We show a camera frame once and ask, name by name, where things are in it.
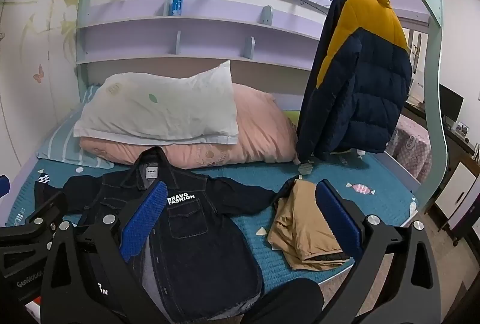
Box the teal quilted bedspread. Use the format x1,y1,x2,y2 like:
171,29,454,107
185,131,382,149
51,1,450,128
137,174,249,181
5,150,419,285

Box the navy and yellow puffer jacket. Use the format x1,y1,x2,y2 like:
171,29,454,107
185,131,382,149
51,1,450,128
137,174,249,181
296,0,413,162

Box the white pillow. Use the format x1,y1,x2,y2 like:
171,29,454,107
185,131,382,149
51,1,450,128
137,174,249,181
74,60,239,147

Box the mint green bed frame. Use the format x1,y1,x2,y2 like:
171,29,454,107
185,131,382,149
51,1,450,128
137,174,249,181
77,0,452,231

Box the black monitor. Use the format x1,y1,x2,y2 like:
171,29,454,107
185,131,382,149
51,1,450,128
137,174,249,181
439,83,464,122

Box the pink pillow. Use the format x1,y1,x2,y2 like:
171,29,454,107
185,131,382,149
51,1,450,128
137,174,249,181
80,82,301,169

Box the dark wooden desk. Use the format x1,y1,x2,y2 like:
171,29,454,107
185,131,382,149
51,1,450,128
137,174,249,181
405,99,480,163

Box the person's leg in black pants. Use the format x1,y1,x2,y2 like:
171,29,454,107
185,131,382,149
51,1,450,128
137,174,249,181
240,277,325,324

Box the teal striped pillow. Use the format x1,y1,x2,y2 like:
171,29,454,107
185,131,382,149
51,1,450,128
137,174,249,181
37,84,117,169

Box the pink checkered cloth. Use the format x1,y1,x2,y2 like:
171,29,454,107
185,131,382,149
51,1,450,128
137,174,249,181
386,114,432,182

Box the lilac headboard shelf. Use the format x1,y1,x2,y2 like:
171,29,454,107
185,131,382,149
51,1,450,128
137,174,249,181
75,0,338,92

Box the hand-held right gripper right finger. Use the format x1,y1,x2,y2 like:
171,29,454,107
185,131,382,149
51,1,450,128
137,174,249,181
317,180,456,324

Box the white cabinet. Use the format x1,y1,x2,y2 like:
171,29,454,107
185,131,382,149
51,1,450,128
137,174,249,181
435,159,480,231

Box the dark denim jacket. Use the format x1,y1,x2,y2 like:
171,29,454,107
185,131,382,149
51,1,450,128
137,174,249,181
34,146,278,323

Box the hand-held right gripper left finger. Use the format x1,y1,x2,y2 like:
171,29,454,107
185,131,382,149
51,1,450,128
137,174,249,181
39,180,169,324

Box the folded tan pants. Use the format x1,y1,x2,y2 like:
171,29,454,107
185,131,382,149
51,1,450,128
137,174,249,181
267,178,355,272

